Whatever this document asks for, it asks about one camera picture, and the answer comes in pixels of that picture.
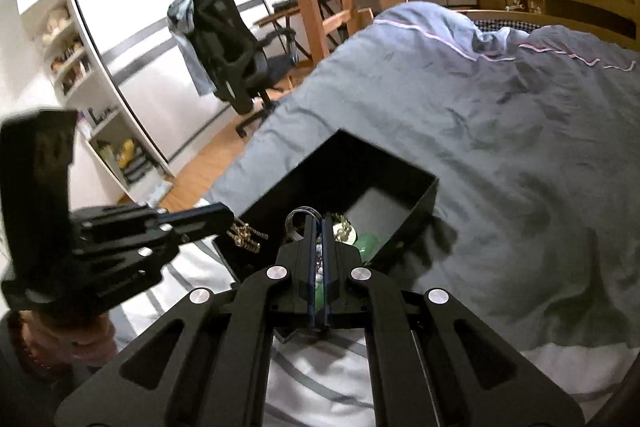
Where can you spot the white shelf unit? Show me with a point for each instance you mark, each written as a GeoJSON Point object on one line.
{"type": "Point", "coordinates": [112, 122]}

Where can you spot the red bead wristband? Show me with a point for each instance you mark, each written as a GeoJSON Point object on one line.
{"type": "Point", "coordinates": [27, 347]}

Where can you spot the person's left hand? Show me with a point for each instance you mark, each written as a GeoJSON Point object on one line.
{"type": "Point", "coordinates": [75, 337]}

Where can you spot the wooden desk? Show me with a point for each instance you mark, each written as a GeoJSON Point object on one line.
{"type": "Point", "coordinates": [272, 18]}

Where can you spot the brown plush toy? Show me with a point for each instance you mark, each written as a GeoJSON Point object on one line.
{"type": "Point", "coordinates": [70, 62]}

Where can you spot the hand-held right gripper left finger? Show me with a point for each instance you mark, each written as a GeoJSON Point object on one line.
{"type": "Point", "coordinates": [305, 267]}

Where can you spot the black office chair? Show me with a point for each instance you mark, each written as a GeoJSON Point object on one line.
{"type": "Point", "coordinates": [225, 57]}

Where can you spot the white sliding wardrobe doors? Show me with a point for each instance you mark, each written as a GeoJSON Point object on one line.
{"type": "Point", "coordinates": [140, 7]}

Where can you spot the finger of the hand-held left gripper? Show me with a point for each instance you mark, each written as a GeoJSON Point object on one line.
{"type": "Point", "coordinates": [195, 234]}
{"type": "Point", "coordinates": [200, 213]}

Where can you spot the yellow toy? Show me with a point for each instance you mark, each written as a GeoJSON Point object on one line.
{"type": "Point", "coordinates": [126, 153]}

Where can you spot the blue grey garment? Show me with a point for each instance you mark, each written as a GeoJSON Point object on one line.
{"type": "Point", "coordinates": [192, 52]}

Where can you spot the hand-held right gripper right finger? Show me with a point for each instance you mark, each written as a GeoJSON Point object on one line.
{"type": "Point", "coordinates": [337, 272]}

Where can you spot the checkered bed sheet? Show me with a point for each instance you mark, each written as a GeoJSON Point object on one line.
{"type": "Point", "coordinates": [500, 26]}

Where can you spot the black cardboard box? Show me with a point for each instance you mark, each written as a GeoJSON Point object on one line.
{"type": "Point", "coordinates": [300, 177]}

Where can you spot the beige plush toy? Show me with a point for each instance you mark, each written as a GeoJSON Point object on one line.
{"type": "Point", "coordinates": [57, 22]}

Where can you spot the green jade bangle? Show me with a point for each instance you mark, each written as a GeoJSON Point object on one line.
{"type": "Point", "coordinates": [370, 243]}

